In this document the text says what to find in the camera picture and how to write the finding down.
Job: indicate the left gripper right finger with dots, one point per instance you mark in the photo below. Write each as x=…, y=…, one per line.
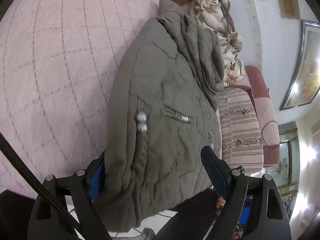
x=267, y=217

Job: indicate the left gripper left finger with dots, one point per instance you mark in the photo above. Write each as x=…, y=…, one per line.
x=77, y=216

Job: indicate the olive quilted hooded jacket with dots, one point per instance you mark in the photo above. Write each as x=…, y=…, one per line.
x=162, y=112

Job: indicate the striped floral cushion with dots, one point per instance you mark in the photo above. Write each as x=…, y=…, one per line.
x=242, y=143

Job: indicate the pink red padded headboard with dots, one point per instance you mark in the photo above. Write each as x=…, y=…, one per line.
x=253, y=83

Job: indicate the pink quilted mattress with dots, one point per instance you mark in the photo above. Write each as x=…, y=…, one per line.
x=58, y=62

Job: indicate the leaf print fleece blanket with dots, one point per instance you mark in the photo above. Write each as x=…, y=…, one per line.
x=214, y=15

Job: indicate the framed wall picture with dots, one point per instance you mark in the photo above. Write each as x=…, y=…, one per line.
x=305, y=82

